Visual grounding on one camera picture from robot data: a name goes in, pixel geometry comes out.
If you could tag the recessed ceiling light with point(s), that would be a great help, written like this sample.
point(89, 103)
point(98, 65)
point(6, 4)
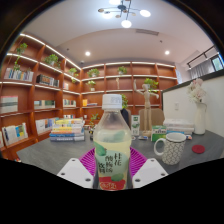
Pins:
point(87, 53)
point(167, 52)

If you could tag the green white drink carton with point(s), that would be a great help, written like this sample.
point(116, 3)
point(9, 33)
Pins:
point(135, 125)

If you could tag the pink white flower bouquet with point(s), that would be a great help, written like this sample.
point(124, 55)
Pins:
point(196, 91)

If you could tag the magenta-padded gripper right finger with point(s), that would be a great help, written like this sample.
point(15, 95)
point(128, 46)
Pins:
point(150, 171)

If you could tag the orange wooden shelf unit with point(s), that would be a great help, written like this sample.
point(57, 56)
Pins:
point(30, 100)

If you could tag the white book stack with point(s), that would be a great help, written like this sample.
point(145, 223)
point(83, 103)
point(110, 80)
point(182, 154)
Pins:
point(180, 126)

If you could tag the round-bulb ceiling chandelier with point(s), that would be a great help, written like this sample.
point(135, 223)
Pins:
point(126, 23)

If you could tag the black track light rail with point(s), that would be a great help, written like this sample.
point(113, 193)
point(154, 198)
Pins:
point(200, 55)

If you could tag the dark chair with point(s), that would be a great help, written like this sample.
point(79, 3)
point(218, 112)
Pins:
point(126, 116)

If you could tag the grey curtain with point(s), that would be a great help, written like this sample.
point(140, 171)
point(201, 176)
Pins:
point(201, 69)

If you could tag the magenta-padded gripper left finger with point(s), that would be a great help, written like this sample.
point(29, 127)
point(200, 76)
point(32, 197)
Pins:
point(75, 171)

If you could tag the wooden artist mannequin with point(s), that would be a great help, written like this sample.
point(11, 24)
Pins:
point(147, 103)

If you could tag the flat round red coaster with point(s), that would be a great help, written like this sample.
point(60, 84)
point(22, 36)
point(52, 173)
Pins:
point(198, 149)

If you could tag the window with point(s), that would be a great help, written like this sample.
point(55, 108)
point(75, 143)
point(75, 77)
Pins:
point(217, 62)

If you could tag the green white box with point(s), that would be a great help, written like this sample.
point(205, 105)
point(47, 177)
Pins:
point(158, 133)

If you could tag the white patterned mug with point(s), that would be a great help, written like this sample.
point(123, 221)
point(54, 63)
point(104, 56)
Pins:
point(174, 148)

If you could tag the clear yellow drink bottle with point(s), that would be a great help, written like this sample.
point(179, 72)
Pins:
point(112, 146)

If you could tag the colourful book stack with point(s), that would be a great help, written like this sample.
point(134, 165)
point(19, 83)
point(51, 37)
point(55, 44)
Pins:
point(66, 130)

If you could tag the beige chair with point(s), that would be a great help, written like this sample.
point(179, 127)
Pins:
point(157, 118)

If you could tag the ceiling air vent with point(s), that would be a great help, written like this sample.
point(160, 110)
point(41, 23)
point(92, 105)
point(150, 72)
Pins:
point(147, 32)

